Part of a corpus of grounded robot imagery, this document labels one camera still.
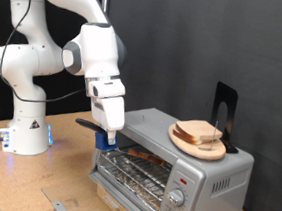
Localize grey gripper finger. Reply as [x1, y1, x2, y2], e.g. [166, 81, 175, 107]
[105, 128, 119, 147]

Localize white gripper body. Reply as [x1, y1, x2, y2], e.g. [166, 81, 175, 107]
[87, 94, 129, 134]

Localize metal spatula with blue block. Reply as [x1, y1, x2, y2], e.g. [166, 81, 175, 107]
[73, 117, 134, 155]

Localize white bread slice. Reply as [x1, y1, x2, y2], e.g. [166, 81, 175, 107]
[125, 146, 170, 167]
[171, 128, 210, 147]
[173, 117, 225, 144]

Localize glass oven door with handle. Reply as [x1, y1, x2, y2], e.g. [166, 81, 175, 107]
[39, 169, 162, 211]

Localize silver oven knob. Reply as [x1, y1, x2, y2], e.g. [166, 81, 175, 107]
[166, 187, 187, 208]

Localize silver toaster oven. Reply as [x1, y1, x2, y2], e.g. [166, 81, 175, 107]
[85, 101, 258, 211]

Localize round wooden board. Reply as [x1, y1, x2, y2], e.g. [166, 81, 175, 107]
[165, 122, 229, 163]

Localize thin metal pin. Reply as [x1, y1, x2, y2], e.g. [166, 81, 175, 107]
[209, 119, 219, 152]

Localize black metal bookend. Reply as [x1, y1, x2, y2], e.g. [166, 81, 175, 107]
[207, 80, 246, 155]

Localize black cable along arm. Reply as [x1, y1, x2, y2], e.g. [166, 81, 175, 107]
[0, 0, 96, 108]

